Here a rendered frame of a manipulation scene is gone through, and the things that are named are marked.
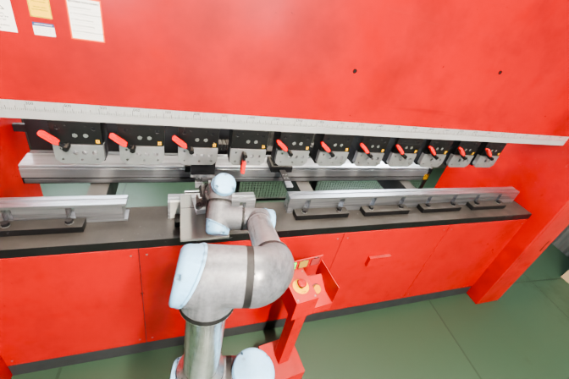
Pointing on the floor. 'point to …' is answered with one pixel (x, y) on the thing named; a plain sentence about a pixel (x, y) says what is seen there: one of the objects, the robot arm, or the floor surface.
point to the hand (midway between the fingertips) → (206, 207)
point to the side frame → (523, 183)
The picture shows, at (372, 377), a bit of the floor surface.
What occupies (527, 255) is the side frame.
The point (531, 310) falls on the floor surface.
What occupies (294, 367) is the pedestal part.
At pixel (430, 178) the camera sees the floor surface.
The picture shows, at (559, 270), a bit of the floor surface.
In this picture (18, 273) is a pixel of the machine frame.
